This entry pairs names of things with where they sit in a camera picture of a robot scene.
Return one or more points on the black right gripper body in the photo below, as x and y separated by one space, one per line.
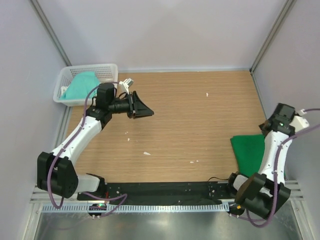
261 126

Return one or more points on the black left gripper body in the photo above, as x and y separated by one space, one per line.
122 106

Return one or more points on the green t shirt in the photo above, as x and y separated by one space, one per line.
262 155

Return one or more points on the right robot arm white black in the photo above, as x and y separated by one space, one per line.
264 192

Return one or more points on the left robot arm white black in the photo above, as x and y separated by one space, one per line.
56 172

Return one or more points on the teal t shirt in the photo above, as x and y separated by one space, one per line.
81 86

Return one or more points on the white plastic basket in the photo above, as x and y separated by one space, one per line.
106 73

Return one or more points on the white t shirt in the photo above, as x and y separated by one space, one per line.
63 89

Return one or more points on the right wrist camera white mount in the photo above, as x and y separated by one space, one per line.
299 122

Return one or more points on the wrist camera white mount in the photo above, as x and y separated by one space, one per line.
124 86
299 122

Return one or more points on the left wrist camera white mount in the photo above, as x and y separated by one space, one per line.
124 86

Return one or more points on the aluminium frame rail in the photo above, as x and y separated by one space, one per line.
165 193

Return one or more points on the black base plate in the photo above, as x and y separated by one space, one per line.
162 192

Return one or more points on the white slotted cable duct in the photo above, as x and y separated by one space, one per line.
101 208

